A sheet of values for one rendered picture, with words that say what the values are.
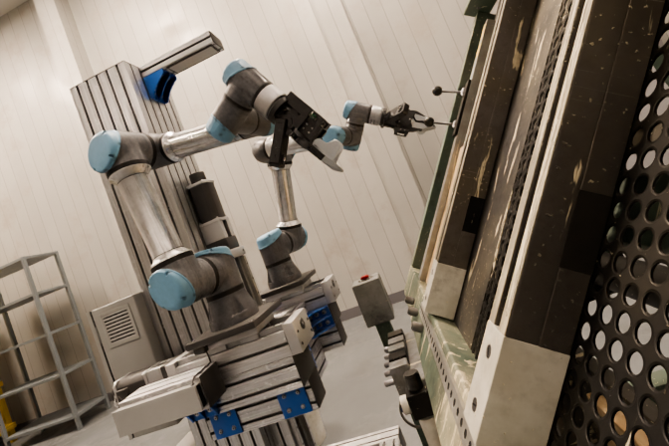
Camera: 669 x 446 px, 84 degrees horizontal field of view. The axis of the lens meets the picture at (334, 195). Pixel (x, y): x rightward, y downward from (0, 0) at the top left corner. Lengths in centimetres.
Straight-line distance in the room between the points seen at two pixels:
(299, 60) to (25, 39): 422
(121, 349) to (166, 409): 45
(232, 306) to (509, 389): 85
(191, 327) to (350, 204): 343
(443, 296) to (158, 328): 101
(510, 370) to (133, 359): 132
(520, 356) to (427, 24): 472
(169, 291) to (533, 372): 85
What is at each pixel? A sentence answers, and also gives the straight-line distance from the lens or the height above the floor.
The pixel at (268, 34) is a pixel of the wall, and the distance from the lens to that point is 533.
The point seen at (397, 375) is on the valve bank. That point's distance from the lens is 118.
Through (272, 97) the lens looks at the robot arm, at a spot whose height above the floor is 152.
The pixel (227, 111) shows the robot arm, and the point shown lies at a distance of 94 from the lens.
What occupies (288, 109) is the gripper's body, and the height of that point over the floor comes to 149.
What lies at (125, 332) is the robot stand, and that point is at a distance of 156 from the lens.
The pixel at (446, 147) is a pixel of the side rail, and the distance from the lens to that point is 164.
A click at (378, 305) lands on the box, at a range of 160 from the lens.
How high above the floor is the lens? 121
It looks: 4 degrees up
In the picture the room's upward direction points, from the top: 22 degrees counter-clockwise
